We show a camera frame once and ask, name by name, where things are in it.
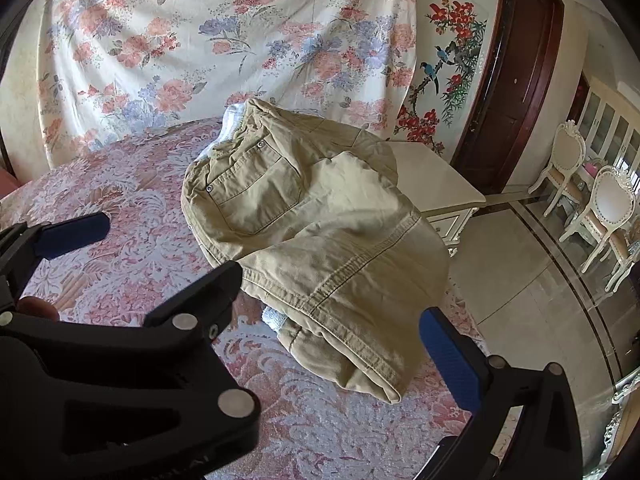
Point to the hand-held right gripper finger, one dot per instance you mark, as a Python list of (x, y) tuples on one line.
[(450, 360)]

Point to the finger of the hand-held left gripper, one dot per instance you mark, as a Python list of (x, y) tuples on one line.
[(200, 292), (75, 232)]

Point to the khaki trousers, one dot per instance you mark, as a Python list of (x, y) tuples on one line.
[(325, 200)]

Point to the person's left hand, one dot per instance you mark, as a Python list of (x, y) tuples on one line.
[(37, 308)]

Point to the pink floral bedspread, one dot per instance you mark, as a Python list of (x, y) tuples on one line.
[(125, 170)]

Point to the white bedside table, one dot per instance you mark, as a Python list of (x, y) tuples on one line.
[(440, 185)]

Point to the white carved furniture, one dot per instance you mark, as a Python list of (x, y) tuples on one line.
[(620, 410)]

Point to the white ornate chair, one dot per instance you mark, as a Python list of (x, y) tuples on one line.
[(567, 152), (607, 200)]

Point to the floral bed sheet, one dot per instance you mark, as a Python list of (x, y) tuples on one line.
[(200, 35)]

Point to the white glass door cabinet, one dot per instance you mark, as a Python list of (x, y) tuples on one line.
[(605, 120)]

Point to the flower and bird painted panel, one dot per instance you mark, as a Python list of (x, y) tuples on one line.
[(450, 60)]

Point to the dark wooden door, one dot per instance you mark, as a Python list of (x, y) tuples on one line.
[(520, 60)]

